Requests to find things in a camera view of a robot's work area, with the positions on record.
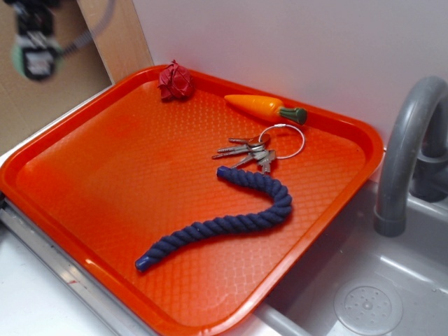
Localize grey plastic faucet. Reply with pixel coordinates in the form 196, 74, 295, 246
374, 76, 447, 237

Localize red crumpled rubber-band ball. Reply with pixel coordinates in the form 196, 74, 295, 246
158, 59, 195, 102

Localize orange toy carrot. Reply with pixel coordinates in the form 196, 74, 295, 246
224, 94, 308, 125

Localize orange plastic tray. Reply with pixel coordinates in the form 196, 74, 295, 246
1, 66, 383, 335

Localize grey plastic sink basin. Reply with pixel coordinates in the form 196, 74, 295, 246
256, 182, 447, 335

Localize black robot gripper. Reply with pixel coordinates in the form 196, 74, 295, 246
3, 0, 61, 81

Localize silver keys on ring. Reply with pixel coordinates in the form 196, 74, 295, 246
211, 123, 306, 174

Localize dark blue twisted rope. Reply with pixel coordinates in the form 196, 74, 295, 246
135, 166, 293, 273

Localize light wooden board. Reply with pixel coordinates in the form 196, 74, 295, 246
94, 1, 153, 83

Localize light green dimpled ball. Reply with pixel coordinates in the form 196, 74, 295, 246
11, 38, 62, 81

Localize grey coiled cable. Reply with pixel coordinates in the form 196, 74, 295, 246
62, 0, 116, 59

